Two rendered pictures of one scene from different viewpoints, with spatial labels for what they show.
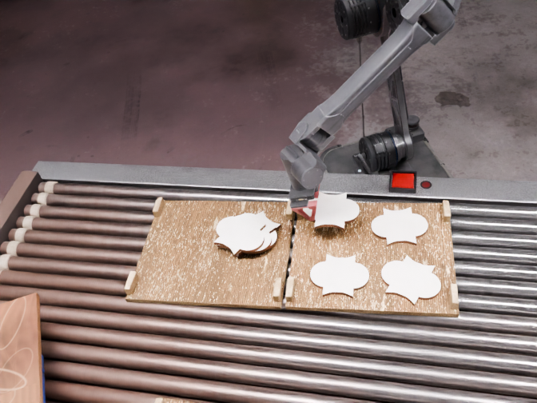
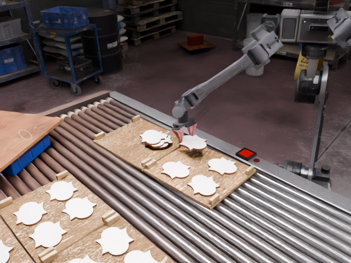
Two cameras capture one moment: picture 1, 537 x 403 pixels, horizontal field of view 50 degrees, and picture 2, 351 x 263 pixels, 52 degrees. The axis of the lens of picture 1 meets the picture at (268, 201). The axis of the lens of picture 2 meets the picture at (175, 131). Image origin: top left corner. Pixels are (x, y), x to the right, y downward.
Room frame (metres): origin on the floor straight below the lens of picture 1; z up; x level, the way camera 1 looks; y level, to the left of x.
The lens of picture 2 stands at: (-0.36, -0.81, 1.95)
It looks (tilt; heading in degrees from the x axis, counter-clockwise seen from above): 30 degrees down; 29
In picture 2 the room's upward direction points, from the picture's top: 3 degrees counter-clockwise
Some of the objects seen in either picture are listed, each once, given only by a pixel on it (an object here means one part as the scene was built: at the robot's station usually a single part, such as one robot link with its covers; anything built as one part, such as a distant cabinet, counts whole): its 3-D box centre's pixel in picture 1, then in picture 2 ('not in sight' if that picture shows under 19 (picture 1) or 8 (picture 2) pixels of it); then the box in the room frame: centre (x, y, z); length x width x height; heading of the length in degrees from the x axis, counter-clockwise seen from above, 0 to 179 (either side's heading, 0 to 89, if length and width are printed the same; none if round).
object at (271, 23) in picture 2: not in sight; (267, 30); (1.57, -0.34, 1.45); 0.09 x 0.08 x 0.12; 97
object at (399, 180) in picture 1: (403, 181); (246, 154); (1.14, -0.39, 0.92); 0.06 x 0.06 x 0.01; 71
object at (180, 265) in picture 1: (215, 249); (140, 141); (1.02, 0.17, 0.93); 0.41 x 0.35 x 0.02; 74
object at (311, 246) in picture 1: (371, 253); (199, 170); (0.91, -0.24, 0.93); 0.41 x 0.35 x 0.02; 74
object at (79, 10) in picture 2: not in sight; (65, 18); (3.21, 2.74, 0.96); 0.50 x 0.38 x 0.21; 92
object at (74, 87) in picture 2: not in sight; (68, 55); (3.19, 2.79, 0.46); 0.79 x 0.62 x 0.91; 77
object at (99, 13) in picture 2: not in sight; (101, 42); (3.92, 2.79, 0.44); 0.59 x 0.59 x 0.88
